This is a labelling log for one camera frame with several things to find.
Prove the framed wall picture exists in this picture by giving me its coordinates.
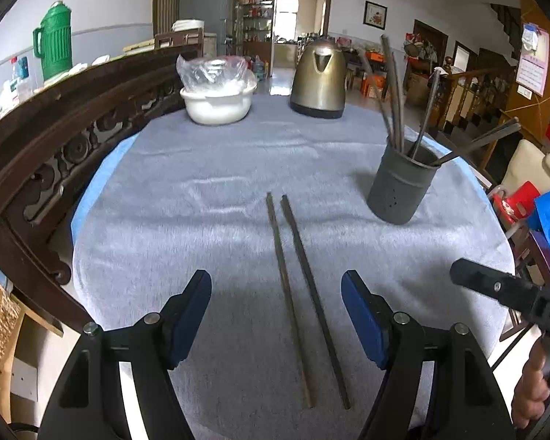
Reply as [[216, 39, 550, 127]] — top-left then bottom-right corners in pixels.
[[363, 1, 388, 28]]

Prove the dark chopstick with pale tip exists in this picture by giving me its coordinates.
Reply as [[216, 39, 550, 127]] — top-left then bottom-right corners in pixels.
[[410, 68, 442, 159]]

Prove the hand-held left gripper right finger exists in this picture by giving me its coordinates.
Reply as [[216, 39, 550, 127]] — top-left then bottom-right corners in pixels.
[[341, 269, 516, 440]]

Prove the wall calendar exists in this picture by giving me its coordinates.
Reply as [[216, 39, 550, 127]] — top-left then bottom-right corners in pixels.
[[516, 23, 550, 97]]

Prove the grey metal chopstick holder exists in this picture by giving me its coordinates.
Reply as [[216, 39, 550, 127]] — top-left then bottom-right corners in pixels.
[[367, 136, 441, 225]]

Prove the brass-coloured electric kettle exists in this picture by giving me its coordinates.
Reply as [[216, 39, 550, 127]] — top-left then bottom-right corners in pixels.
[[290, 37, 347, 119]]

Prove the dark chopstick with brown end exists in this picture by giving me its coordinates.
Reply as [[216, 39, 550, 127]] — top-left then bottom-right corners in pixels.
[[266, 192, 315, 408]]

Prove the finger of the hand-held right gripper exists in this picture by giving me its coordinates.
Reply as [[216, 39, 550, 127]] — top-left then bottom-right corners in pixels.
[[450, 259, 539, 317]]

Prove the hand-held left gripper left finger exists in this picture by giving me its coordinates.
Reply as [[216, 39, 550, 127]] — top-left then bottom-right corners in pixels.
[[37, 269, 212, 440]]

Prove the green thermos jug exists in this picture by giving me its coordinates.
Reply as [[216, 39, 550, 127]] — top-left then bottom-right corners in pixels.
[[33, 2, 73, 82]]

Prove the white plastic bowl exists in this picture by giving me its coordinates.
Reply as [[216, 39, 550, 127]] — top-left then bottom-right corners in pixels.
[[180, 80, 258, 125]]

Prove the plastic bottle with blue label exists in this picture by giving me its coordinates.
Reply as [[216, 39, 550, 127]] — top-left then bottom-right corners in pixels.
[[10, 56, 31, 102]]

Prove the red plastic stool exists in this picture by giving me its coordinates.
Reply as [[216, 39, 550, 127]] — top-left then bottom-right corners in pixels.
[[492, 181, 542, 225]]

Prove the wooden stair railing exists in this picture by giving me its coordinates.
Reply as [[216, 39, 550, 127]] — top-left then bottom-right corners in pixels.
[[435, 66, 518, 147]]

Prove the grey cabinet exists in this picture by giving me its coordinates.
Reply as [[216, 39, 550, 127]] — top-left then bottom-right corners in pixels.
[[179, 0, 240, 60]]

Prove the grey tablecloth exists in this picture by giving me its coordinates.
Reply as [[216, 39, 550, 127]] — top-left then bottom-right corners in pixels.
[[72, 96, 516, 440]]

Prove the cream chair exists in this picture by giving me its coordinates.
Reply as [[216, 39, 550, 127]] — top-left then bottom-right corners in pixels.
[[504, 140, 550, 198]]

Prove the dark carved wooden bench back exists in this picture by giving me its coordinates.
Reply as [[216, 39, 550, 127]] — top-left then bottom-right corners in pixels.
[[0, 43, 202, 335]]

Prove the person's right hand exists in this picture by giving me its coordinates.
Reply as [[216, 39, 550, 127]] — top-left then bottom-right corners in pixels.
[[512, 338, 550, 430]]

